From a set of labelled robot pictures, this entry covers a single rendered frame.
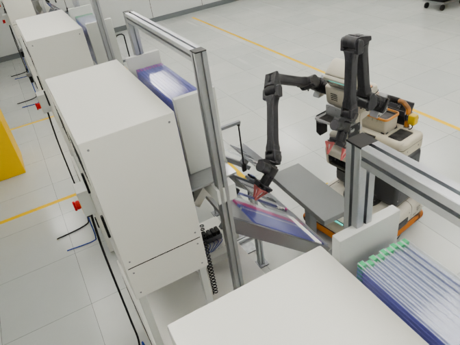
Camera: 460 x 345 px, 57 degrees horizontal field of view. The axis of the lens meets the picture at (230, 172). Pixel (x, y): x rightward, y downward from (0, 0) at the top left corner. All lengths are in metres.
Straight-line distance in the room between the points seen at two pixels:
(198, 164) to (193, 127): 0.16
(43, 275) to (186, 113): 2.40
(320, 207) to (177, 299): 1.04
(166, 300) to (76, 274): 1.40
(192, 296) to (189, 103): 1.07
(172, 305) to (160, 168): 0.94
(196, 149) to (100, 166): 0.40
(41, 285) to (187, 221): 2.12
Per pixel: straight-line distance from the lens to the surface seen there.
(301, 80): 2.60
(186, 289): 2.27
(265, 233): 1.89
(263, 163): 2.17
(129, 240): 1.59
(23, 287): 3.66
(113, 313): 3.14
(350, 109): 2.33
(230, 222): 1.68
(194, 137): 1.60
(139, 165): 1.44
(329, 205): 2.69
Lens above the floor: 2.31
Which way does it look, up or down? 34 degrees down
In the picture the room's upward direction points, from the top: 9 degrees counter-clockwise
